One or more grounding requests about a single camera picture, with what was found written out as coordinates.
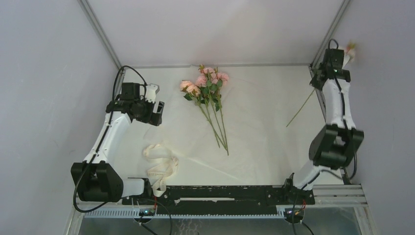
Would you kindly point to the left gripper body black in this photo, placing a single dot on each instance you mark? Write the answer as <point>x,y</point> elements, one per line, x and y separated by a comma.
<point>146,111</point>

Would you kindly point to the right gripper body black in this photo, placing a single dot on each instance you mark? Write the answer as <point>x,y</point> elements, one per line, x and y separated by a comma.
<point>314,83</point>

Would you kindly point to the pink fake rose stem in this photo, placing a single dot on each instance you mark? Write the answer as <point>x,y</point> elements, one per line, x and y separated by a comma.
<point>208,74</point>
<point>349,56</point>
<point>222,94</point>
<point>194,94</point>

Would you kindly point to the translucent white wrapping paper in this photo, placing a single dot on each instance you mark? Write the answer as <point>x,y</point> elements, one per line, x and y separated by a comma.
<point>254,125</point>

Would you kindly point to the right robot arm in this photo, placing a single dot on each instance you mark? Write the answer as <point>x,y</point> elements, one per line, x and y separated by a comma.
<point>334,149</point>

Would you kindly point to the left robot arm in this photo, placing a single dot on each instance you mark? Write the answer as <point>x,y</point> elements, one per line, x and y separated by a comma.
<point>95,178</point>

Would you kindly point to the cream printed ribbon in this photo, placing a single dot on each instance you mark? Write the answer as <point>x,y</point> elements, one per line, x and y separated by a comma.
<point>166,165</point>

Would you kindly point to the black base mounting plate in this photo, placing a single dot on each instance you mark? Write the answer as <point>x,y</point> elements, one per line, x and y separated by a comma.
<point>222,199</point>

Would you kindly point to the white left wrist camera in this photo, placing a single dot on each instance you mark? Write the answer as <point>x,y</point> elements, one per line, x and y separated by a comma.
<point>151,93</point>

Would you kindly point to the white slotted cable duct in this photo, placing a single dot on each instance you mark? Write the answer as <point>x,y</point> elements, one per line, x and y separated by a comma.
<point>275,212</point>

